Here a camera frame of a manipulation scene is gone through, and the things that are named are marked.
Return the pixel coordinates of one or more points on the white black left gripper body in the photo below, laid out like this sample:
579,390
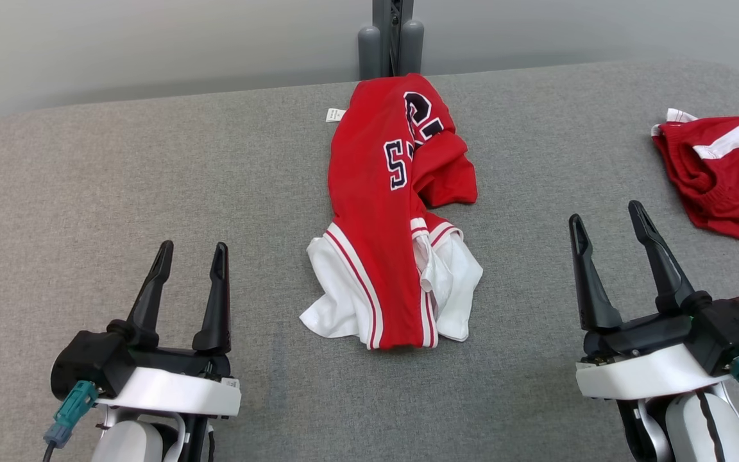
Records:
177,391

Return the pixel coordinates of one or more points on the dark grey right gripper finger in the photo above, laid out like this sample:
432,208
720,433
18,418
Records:
664,269
591,289

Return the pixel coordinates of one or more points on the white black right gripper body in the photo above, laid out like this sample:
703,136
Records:
645,375

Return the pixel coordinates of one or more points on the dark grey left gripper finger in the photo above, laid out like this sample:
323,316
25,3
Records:
219,308
151,295

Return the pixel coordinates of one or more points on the red shorts with white stripe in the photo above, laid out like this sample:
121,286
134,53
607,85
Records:
729,186

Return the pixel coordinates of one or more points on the red white number jersey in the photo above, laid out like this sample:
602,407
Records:
376,256

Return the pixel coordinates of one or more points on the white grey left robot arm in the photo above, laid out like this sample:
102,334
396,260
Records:
126,443

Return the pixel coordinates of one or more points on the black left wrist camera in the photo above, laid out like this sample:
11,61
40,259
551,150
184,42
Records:
87,362

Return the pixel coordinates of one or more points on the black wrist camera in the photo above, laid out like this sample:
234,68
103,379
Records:
87,362
735,330

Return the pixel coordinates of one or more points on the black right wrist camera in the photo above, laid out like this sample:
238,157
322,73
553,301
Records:
735,330

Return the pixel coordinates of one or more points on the teal left camera connector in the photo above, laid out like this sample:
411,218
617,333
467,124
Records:
71,410

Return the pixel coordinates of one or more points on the grey metal partition post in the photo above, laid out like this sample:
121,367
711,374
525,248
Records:
390,38

